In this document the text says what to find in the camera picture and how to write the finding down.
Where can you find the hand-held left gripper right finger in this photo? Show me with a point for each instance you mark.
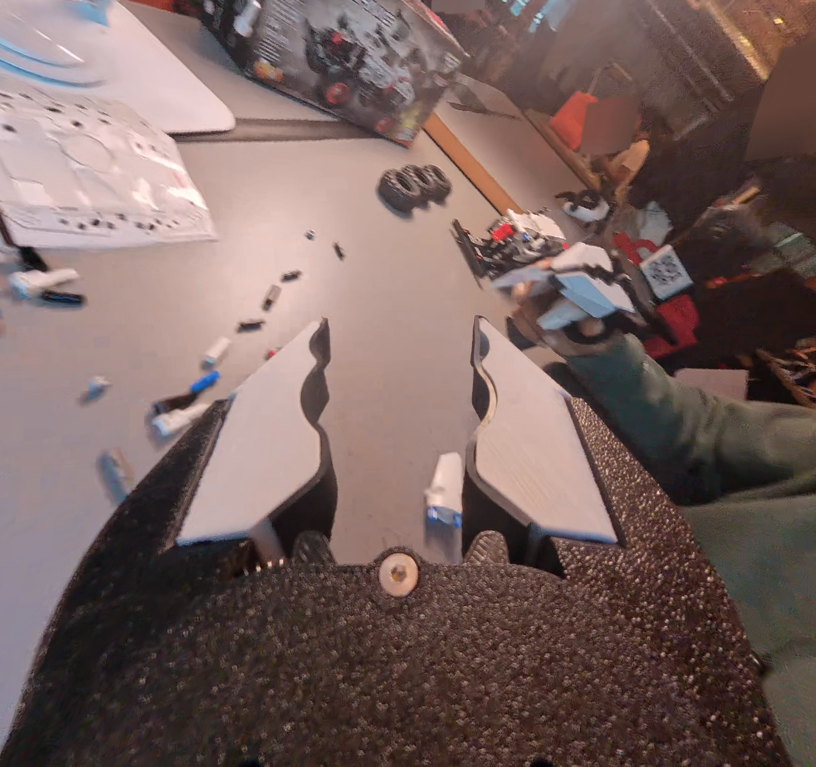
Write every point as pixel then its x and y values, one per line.
pixel 542 461

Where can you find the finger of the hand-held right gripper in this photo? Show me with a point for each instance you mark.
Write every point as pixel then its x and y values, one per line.
pixel 586 298
pixel 580 258

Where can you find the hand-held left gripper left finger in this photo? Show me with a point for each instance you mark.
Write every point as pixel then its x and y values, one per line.
pixel 261 454

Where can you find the white lego panel piece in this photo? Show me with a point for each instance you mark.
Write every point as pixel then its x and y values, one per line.
pixel 446 480

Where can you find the sticker sheet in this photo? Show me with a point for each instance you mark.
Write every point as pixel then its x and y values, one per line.
pixel 83 167

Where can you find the partly built lego truck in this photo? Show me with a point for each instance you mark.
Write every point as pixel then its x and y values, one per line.
pixel 510 241

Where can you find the scattered small lego pieces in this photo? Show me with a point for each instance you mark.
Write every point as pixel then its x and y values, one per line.
pixel 210 349

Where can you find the black lego tire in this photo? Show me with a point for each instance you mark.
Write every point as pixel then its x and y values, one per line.
pixel 443 180
pixel 398 193
pixel 426 183

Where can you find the lego set box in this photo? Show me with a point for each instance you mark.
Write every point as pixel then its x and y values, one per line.
pixel 331 40

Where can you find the black and white object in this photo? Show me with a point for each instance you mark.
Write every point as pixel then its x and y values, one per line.
pixel 586 206

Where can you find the white book stand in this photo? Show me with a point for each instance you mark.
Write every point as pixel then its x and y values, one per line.
pixel 159 78

